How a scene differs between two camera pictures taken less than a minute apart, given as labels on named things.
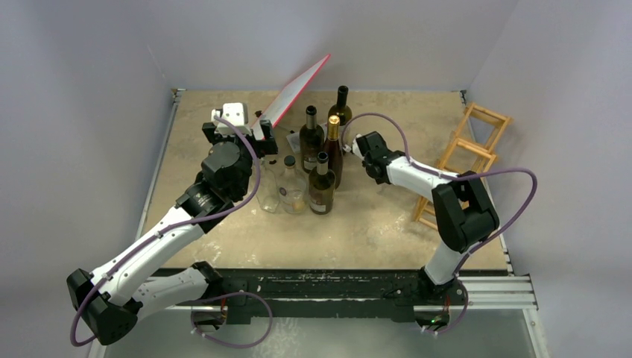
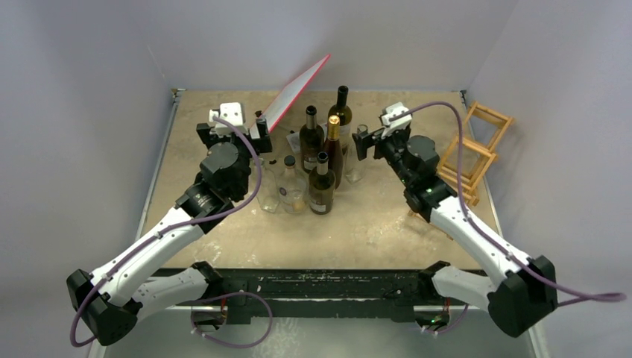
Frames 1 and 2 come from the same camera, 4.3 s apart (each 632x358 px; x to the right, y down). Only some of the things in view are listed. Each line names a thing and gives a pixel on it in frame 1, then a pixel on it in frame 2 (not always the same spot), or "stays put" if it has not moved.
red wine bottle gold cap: x=334 y=149 stays put
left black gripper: x=266 y=146 stays put
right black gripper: x=364 y=146 -> x=370 y=139
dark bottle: x=311 y=140 stays put
